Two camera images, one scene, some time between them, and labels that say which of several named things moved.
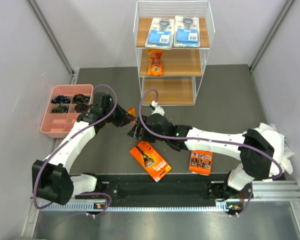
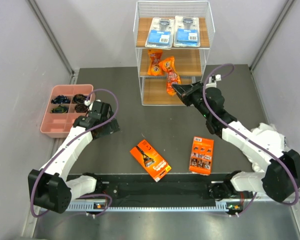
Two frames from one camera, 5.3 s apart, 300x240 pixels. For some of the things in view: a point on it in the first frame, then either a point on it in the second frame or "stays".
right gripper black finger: x=138 y=130 → x=188 y=92
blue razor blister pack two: x=186 y=32 stays
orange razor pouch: x=154 y=66 stays
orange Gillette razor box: x=154 y=164 stays
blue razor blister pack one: x=160 y=34 stays
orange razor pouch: x=132 y=111 → x=168 y=65
